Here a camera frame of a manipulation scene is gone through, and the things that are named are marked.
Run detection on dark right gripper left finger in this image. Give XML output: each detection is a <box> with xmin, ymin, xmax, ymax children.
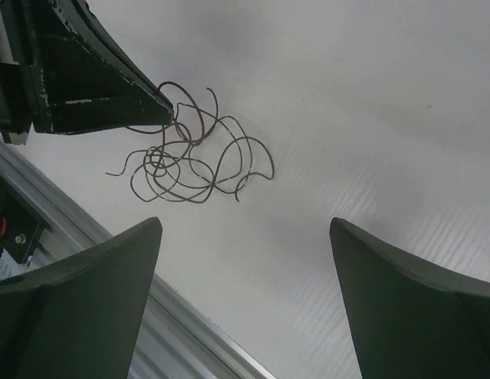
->
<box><xmin>0</xmin><ymin>217</ymin><xmax>161</xmax><ymax>378</ymax></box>

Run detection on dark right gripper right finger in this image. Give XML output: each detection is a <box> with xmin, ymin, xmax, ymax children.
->
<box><xmin>329</xmin><ymin>218</ymin><xmax>490</xmax><ymax>378</ymax></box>

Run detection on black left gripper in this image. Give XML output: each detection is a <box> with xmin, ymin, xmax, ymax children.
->
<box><xmin>0</xmin><ymin>1</ymin><xmax>174</xmax><ymax>145</ymax></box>

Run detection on yellow and black cables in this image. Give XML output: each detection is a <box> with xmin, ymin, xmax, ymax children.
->
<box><xmin>105</xmin><ymin>81</ymin><xmax>276</xmax><ymax>205</ymax></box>

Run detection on aluminium frame rail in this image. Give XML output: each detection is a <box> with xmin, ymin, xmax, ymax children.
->
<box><xmin>0</xmin><ymin>141</ymin><xmax>270</xmax><ymax>378</ymax></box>

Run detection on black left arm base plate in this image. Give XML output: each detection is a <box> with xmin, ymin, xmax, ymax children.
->
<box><xmin>0</xmin><ymin>175</ymin><xmax>47</xmax><ymax>264</ymax></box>

